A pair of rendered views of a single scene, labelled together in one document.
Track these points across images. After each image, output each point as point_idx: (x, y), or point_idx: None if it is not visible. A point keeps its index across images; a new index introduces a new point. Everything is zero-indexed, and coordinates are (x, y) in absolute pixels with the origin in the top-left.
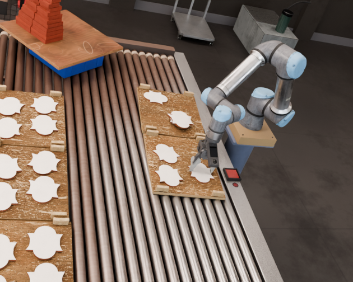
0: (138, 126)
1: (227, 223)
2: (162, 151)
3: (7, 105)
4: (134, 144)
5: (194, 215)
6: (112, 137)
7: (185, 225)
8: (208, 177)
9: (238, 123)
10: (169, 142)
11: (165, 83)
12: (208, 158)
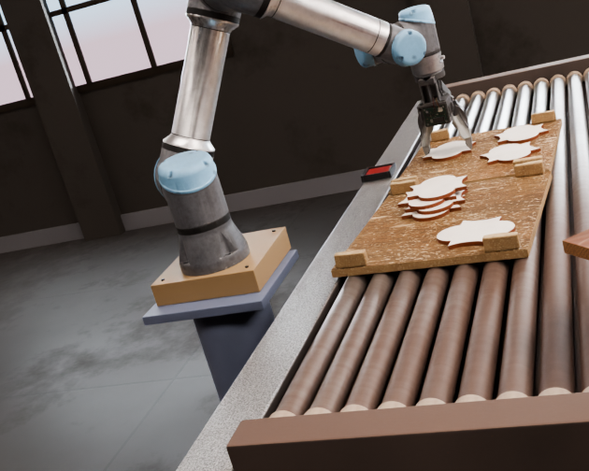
0: (556, 185)
1: None
2: (518, 150)
3: None
4: (579, 160)
5: (496, 125)
6: None
7: (517, 116)
8: (438, 148)
9: (251, 251)
10: (490, 170)
11: (401, 302)
12: (448, 90)
